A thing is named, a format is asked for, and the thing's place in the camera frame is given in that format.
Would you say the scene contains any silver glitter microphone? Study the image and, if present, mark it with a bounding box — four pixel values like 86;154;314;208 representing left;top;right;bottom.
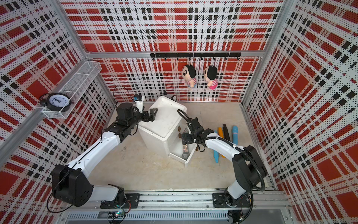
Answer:
181;144;190;160

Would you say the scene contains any white three-drawer cabinet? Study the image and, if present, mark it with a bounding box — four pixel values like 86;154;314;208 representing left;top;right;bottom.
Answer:
139;96;187;157

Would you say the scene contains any white bottom drawer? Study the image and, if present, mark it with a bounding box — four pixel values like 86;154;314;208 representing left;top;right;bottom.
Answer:
169;129;197;168

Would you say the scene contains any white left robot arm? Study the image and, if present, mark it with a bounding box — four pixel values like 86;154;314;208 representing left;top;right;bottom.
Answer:
51;102;158;207

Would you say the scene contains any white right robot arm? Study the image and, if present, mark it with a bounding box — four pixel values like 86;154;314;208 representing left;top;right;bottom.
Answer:
181;118;268;207

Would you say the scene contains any grey plush toy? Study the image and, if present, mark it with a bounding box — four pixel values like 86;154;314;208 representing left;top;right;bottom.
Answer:
163;90;177;102

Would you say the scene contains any boy doll striped shirt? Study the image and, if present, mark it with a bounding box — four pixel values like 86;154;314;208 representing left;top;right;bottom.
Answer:
181;64;197;89

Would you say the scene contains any boy doll pink shirt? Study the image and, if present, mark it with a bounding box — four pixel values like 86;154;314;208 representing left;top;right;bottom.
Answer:
204;65;218;90

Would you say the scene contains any black clock in basket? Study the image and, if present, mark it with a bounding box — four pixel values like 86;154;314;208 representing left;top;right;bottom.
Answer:
39;92;73;113

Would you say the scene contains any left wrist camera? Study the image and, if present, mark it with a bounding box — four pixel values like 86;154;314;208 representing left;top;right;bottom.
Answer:
133;93;145;113

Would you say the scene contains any black hook rail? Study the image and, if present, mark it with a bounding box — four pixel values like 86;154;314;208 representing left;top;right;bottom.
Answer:
150;52;242;60

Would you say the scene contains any white wire basket shelf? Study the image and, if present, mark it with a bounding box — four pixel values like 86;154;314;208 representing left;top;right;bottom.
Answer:
42;61;101;119

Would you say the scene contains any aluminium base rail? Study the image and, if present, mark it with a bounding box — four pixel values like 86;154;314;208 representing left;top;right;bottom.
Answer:
56;189;295;224

